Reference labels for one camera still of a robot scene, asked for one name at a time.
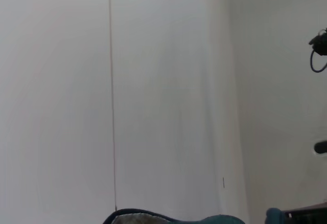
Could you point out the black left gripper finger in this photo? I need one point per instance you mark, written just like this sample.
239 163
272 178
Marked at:
309 216

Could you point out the dark teal insulated bag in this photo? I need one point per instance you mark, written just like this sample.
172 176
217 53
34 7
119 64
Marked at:
217 220

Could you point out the dark cylindrical object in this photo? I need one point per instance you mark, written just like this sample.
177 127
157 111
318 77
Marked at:
321 147

